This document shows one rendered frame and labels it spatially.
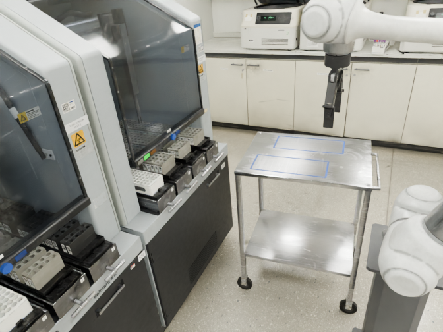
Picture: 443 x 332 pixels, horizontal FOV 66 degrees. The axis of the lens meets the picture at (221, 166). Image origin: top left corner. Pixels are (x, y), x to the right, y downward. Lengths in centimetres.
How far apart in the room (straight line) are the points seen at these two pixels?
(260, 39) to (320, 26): 269
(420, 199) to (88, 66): 115
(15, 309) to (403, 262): 108
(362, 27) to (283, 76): 267
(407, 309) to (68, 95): 140
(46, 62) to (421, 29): 100
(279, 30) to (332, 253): 221
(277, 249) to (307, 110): 195
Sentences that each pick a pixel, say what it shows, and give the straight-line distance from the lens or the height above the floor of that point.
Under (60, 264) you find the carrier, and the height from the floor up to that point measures 84.
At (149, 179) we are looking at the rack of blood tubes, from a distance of 155.
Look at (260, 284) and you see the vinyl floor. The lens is 216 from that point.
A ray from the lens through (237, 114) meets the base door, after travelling 387.
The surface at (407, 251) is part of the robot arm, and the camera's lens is 109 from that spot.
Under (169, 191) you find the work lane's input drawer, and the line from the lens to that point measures 155.
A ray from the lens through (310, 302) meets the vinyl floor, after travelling 211.
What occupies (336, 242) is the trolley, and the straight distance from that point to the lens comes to 204.
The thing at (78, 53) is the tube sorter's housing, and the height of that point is 144.
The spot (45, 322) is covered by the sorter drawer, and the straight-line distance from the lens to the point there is 124.
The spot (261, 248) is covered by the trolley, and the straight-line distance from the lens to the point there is 197.
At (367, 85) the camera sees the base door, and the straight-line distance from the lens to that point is 344.
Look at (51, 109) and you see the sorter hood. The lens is 114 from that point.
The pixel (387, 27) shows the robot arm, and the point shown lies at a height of 150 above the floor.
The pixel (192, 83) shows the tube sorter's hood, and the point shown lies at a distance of 177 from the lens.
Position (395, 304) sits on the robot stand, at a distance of 152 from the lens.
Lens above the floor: 165
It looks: 30 degrees down
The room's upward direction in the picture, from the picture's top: 5 degrees counter-clockwise
